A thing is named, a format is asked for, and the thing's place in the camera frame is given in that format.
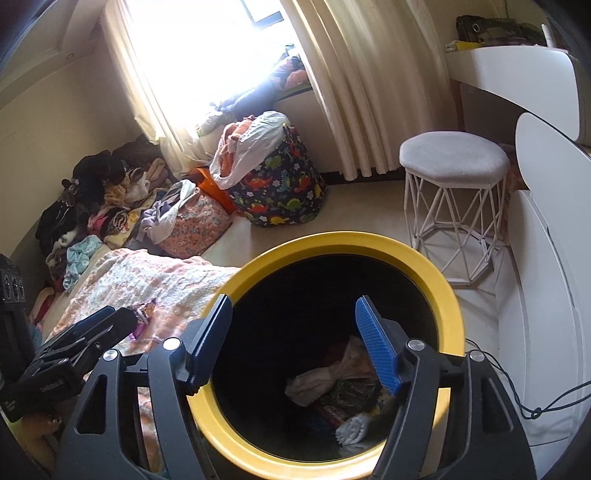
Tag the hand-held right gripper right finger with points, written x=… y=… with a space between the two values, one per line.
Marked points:
x=376 y=350

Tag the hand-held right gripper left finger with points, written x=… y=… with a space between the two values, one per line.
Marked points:
x=212 y=344

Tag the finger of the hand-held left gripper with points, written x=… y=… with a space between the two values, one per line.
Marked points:
x=106 y=337
x=87 y=323

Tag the purple snack wrapper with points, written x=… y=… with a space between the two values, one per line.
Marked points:
x=143 y=323

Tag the green snack packet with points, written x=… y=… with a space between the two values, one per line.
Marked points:
x=355 y=397

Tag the white plastic bag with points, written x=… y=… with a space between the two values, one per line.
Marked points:
x=318 y=378

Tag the yellow-rimmed black bin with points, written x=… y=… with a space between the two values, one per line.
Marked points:
x=332 y=251

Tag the light blue cloth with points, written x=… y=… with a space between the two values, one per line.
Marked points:
x=81 y=258

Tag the pink floral fabric bag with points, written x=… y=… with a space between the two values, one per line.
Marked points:
x=198 y=226

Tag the pile of clothes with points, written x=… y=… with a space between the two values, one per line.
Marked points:
x=115 y=203

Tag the orange bag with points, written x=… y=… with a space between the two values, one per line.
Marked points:
x=212 y=187

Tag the dinosaur print fabric basket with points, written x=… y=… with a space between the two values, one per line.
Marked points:
x=281 y=189

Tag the white desk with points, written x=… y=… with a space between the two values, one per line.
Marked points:
x=545 y=277

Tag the white bag of clothes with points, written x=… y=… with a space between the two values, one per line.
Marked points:
x=251 y=143

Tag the cream curtain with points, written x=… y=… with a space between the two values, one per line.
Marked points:
x=369 y=83
x=147 y=83

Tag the clothes on window sill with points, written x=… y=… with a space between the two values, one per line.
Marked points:
x=286 y=69

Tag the window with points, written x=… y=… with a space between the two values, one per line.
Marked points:
x=203 y=50

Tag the yellow box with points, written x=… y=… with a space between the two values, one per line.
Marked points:
x=461 y=45

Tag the black bag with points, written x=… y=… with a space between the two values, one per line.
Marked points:
x=498 y=30

